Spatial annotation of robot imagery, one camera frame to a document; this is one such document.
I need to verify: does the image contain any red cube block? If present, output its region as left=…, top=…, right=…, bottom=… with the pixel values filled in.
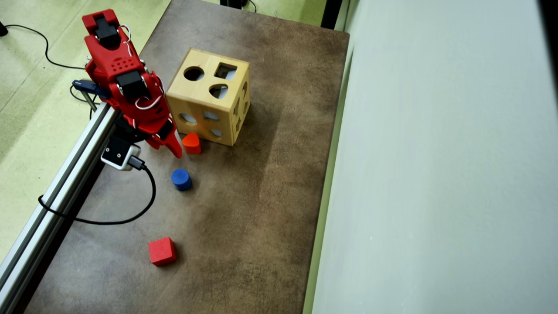
left=148, top=237, right=177, bottom=267

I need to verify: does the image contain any blue cylinder block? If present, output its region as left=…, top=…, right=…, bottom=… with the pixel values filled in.
left=170, top=168, right=193, bottom=191

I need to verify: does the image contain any black camera cable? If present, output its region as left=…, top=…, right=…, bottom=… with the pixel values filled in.
left=38, top=155, right=157, bottom=226

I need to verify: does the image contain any dark vertical post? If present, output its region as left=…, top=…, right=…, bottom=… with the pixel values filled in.
left=320, top=0, right=345, bottom=30

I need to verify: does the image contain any blue table clamp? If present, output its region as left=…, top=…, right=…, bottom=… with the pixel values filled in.
left=72, top=79, right=109, bottom=113

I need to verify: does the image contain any orange rounded triangle block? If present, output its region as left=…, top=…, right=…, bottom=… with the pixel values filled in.
left=181, top=132, right=202, bottom=155

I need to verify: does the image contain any black floor cable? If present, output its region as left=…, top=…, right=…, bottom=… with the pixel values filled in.
left=3, top=24, right=87, bottom=70

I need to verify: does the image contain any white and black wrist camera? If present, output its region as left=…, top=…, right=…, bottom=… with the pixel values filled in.
left=101, top=120, right=146, bottom=171

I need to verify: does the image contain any wooden shape sorter box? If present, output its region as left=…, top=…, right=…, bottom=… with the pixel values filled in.
left=165, top=47, right=251, bottom=147

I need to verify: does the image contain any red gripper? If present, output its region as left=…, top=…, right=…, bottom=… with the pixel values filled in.
left=124, top=98, right=183, bottom=159

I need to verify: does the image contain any white servo wire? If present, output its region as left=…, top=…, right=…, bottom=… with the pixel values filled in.
left=119, top=25, right=133, bottom=57
left=135, top=78, right=163, bottom=111

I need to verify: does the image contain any black stand foot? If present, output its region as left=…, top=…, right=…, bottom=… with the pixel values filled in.
left=219, top=0, right=258, bottom=13

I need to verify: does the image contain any aluminium extrusion rail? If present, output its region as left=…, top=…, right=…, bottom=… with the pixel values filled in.
left=0, top=102, right=127, bottom=314

